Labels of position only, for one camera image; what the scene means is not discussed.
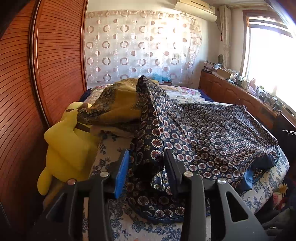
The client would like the yellow plush toy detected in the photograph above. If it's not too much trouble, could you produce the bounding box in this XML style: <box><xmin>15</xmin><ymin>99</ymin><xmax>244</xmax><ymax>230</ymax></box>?
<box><xmin>37</xmin><ymin>101</ymin><xmax>100</xmax><ymax>196</ymax></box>

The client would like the mustard patterned cloth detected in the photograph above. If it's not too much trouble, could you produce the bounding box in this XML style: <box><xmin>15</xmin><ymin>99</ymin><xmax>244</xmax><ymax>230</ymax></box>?
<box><xmin>76</xmin><ymin>78</ymin><xmax>160</xmax><ymax>139</ymax></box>

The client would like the cardboard box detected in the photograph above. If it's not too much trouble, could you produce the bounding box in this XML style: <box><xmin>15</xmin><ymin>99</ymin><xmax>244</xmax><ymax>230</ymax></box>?
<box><xmin>216</xmin><ymin>68</ymin><xmax>234</xmax><ymax>80</ymax></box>

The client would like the sheer circle-patterned curtain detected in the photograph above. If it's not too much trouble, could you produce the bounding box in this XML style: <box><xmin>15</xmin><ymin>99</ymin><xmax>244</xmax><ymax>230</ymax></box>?
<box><xmin>84</xmin><ymin>10</ymin><xmax>204</xmax><ymax>90</ymax></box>

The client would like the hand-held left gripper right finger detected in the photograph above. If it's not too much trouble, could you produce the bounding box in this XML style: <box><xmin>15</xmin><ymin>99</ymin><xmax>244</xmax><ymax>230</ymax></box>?
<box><xmin>163</xmin><ymin>149</ymin><xmax>270</xmax><ymax>241</ymax></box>

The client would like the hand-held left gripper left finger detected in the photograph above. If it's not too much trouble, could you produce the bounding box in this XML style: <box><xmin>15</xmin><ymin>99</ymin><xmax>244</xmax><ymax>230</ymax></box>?
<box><xmin>31</xmin><ymin>149</ymin><xmax>130</xmax><ymax>241</ymax></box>

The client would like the wooden framed window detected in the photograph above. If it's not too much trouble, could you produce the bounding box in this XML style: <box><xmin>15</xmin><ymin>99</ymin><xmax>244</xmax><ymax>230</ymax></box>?
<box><xmin>239</xmin><ymin>10</ymin><xmax>296</xmax><ymax>116</ymax></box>

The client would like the long wooden cabinet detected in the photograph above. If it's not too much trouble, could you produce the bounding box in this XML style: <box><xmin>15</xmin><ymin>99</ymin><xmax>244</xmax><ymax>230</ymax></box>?
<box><xmin>199</xmin><ymin>70</ymin><xmax>296</xmax><ymax>139</ymax></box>

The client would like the navy circle-patterned garment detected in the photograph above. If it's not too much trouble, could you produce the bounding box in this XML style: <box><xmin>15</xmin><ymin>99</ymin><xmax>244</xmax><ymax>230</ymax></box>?
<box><xmin>125</xmin><ymin>75</ymin><xmax>279</xmax><ymax>224</ymax></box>

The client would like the wall air conditioner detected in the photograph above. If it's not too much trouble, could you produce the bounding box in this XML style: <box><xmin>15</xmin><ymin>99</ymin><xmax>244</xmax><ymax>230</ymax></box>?
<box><xmin>174</xmin><ymin>0</ymin><xmax>218</xmax><ymax>22</ymax></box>

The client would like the beige tied window curtain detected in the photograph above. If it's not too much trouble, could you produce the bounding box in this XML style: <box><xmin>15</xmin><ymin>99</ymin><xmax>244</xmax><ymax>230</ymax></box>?
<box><xmin>218</xmin><ymin>5</ymin><xmax>232</xmax><ymax>62</ymax></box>

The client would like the pile of papers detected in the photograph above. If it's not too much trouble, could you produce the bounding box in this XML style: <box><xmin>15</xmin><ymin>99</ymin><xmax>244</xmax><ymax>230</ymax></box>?
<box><xmin>203</xmin><ymin>61</ymin><xmax>219</xmax><ymax>72</ymax></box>

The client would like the pink floral quilt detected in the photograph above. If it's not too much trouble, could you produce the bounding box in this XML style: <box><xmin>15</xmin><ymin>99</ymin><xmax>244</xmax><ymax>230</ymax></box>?
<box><xmin>162</xmin><ymin>85</ymin><xmax>206</xmax><ymax>105</ymax></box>

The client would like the blue plastic bag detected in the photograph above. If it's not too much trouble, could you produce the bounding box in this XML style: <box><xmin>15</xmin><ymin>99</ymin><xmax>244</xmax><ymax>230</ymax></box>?
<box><xmin>153</xmin><ymin>72</ymin><xmax>173</xmax><ymax>84</ymax></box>

